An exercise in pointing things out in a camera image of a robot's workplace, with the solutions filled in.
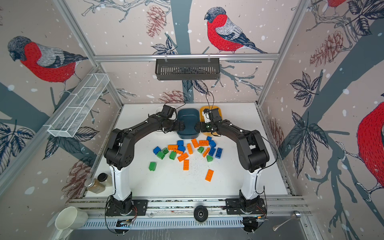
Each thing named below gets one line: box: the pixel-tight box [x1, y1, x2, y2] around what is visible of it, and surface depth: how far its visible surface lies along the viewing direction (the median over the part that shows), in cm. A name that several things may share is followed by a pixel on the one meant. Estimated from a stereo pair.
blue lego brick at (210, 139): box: [206, 136, 214, 144], surface depth 100 cm
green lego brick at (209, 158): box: [206, 155, 214, 162], surface depth 91 cm
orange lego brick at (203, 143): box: [198, 140, 209, 146], surface depth 100 cm
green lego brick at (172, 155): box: [169, 150, 177, 160], surface depth 92 cm
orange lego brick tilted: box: [177, 152, 189, 162], surface depth 94 cm
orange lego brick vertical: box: [186, 143, 194, 155], surface depth 96 cm
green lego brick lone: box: [148, 161, 157, 171], surface depth 88 cm
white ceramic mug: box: [55, 206, 89, 230], surface depth 66 cm
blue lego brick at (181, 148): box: [178, 145, 186, 153], surface depth 96 cm
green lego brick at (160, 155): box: [156, 151, 166, 160], surface depth 93 cm
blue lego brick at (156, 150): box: [152, 146, 162, 155], surface depth 94 cm
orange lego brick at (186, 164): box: [183, 159, 190, 171], surface depth 90 cm
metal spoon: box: [272, 210, 302, 232], surface depth 71 cm
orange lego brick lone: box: [204, 168, 214, 183], surface depth 85 cm
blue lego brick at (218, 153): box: [215, 147, 223, 159], surface depth 94 cm
